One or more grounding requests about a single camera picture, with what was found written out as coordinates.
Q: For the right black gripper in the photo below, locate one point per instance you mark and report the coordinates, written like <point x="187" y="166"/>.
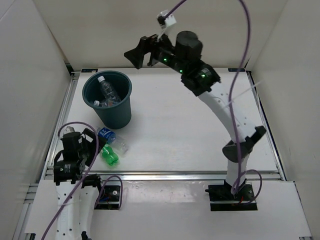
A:
<point x="145" y="45"/>

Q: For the clear unlabelled plastic bottle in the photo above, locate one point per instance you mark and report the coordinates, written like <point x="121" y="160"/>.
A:
<point x="108" y="90"/>

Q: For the dark green plastic bin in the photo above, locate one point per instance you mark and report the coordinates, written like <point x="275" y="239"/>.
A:
<point x="114" y="116"/>

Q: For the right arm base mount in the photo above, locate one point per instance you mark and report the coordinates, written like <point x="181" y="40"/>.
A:
<point x="222" y="200"/>

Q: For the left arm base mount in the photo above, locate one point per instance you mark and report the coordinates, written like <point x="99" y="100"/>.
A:
<point x="111" y="197"/>

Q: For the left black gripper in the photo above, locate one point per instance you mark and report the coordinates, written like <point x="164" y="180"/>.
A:
<point x="92" y="143"/>

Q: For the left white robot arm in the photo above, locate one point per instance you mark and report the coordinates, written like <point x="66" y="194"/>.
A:
<point x="76" y="191"/>

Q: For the green soda bottle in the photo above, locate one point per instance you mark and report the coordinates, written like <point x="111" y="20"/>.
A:
<point x="109" y="156"/>

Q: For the clear labelled square bottle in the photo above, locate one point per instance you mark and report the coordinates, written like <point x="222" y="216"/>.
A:
<point x="105" y="103"/>

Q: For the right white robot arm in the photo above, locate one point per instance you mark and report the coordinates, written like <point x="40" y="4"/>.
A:
<point x="203" y="81"/>

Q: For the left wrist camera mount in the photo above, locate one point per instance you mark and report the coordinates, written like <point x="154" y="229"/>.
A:
<point x="68" y="129"/>

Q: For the blue label water bottle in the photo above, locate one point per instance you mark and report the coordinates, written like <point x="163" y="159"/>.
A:
<point x="117" y="143"/>

